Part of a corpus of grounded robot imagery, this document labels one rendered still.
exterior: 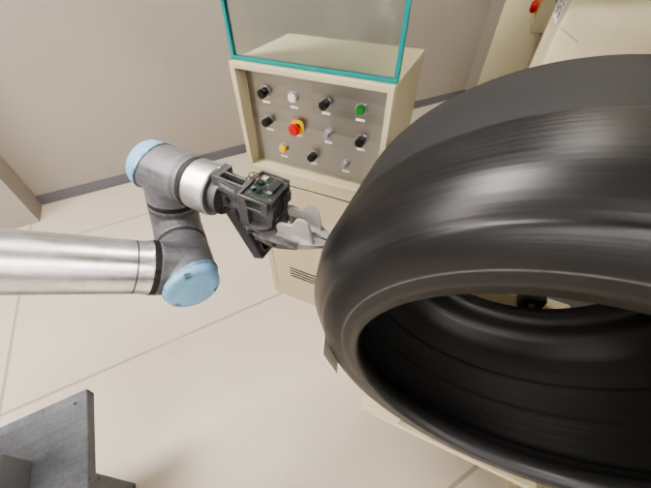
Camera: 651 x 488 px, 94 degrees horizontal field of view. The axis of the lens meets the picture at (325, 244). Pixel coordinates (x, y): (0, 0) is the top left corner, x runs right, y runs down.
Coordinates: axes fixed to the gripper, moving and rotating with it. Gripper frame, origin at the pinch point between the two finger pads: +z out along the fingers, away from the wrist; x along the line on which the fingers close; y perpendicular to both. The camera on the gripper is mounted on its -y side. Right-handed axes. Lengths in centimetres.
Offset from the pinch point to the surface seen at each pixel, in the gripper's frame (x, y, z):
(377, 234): -10.2, 16.7, 8.3
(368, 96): 61, -2, -13
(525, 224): -11.3, 24.2, 17.8
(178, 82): 155, -74, -190
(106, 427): -41, -130, -76
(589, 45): 28.5, 27.4, 24.3
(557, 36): 28.6, 27.5, 20.0
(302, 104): 61, -10, -35
